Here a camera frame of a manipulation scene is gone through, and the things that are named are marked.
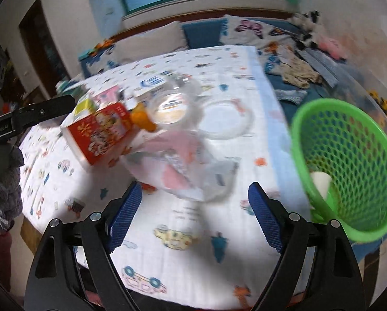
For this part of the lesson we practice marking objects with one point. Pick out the crumpled beige clothing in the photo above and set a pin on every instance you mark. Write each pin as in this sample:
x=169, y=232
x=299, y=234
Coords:
x=294, y=70

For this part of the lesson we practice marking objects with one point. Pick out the black white cow plush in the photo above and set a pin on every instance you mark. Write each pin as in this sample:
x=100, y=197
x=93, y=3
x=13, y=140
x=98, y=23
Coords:
x=310, y=29

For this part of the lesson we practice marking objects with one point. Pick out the blue sofa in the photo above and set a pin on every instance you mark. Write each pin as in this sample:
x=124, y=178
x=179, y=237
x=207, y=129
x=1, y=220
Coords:
x=205, y=33

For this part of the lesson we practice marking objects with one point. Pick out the orange peel piece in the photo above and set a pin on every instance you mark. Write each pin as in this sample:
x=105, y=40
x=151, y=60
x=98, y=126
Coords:
x=140, y=118

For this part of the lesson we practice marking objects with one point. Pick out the beige cushion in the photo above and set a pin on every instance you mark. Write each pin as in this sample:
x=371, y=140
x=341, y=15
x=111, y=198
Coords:
x=169, y=38

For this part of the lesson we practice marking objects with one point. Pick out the white blue milk carton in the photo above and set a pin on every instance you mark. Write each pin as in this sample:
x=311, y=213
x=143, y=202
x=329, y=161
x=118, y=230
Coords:
x=148, y=88

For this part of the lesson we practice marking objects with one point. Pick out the pink plush toy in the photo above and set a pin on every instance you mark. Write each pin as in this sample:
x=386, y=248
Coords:
x=332, y=47

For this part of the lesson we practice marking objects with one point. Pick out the yellow green drink carton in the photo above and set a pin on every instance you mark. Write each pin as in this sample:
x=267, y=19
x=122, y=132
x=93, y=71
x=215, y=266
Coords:
x=84, y=108

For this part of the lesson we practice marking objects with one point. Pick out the patterned grey folded cloth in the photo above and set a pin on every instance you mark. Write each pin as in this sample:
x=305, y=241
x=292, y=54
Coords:
x=324, y=65

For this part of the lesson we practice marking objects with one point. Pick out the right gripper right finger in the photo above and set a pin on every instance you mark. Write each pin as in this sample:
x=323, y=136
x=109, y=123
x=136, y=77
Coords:
x=317, y=269

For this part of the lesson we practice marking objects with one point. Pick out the left gloved hand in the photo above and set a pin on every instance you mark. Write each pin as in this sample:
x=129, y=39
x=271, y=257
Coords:
x=11, y=205

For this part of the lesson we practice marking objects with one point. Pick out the white paper cup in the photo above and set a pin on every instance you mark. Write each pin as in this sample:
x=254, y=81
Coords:
x=322, y=181

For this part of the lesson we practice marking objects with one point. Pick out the green plastic mesh basket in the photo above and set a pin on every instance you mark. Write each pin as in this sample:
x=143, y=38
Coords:
x=335, y=137

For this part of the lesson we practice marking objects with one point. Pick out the clear round lidded container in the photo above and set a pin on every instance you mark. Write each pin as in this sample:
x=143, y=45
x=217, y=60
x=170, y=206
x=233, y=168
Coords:
x=176, y=106

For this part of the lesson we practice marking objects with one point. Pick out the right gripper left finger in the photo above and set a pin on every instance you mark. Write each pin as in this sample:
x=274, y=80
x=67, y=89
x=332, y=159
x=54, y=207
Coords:
x=54, y=281

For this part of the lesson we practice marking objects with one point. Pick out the red snack box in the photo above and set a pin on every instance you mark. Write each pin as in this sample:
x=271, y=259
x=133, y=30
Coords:
x=98, y=137

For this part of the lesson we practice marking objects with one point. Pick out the clear plastic toy bin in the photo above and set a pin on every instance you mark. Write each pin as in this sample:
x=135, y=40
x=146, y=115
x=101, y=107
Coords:
x=363, y=93

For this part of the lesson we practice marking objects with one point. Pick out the butterfly print pillow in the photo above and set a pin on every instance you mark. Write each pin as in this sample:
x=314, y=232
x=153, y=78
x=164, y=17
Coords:
x=246, y=32

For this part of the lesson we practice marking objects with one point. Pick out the pink snack packet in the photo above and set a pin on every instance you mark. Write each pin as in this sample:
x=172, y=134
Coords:
x=107, y=97

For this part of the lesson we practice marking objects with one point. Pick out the patterned white tablecloth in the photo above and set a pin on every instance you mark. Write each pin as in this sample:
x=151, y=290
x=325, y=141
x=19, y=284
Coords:
x=194, y=239

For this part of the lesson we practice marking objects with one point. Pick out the clear plastic bag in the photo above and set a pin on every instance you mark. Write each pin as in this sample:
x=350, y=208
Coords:
x=180, y=163

